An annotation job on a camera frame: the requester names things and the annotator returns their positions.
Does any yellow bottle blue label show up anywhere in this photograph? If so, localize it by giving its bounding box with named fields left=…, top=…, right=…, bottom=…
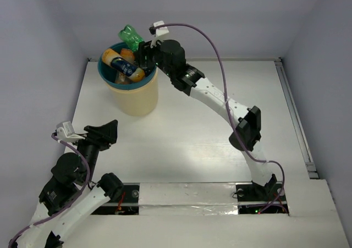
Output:
left=102, top=48, right=145, bottom=82

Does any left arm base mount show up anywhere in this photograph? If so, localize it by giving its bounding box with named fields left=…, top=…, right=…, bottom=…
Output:
left=92, top=184, right=140, bottom=216

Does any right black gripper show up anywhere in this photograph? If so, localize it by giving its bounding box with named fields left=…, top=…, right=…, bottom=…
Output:
left=133, top=35, right=174, bottom=78

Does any silver taped front rail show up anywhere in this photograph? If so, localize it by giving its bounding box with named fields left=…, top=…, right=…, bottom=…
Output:
left=138, top=183, right=238, bottom=216

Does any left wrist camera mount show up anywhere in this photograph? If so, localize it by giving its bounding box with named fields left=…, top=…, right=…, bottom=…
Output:
left=55, top=121, right=84, bottom=143

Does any aluminium rail right edge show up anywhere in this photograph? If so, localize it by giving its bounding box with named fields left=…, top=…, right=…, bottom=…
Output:
left=274, top=58, right=320, bottom=180

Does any orange bottle white label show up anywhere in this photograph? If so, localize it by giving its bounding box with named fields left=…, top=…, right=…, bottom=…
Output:
left=115, top=48, right=135, bottom=85

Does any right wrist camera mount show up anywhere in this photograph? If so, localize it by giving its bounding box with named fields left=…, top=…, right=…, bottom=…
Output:
left=149, top=20, right=169, bottom=48

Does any green plastic bottle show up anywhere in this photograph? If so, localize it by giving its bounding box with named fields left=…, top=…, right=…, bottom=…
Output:
left=118, top=25, right=145, bottom=52

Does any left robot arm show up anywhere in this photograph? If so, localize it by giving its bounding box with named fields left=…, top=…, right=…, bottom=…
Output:
left=8, top=119, right=124, bottom=247

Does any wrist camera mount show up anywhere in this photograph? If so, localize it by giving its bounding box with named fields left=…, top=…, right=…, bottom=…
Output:
left=55, top=121, right=84, bottom=143
left=149, top=20, right=169, bottom=48

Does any teal and cream bin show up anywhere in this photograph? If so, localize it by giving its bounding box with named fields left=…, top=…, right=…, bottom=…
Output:
left=97, top=42, right=158, bottom=116

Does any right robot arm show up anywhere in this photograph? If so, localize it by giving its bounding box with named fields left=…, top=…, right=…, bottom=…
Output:
left=135, top=40, right=276, bottom=200

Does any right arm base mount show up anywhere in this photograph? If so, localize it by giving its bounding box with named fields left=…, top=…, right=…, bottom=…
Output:
left=232, top=174, right=289, bottom=214

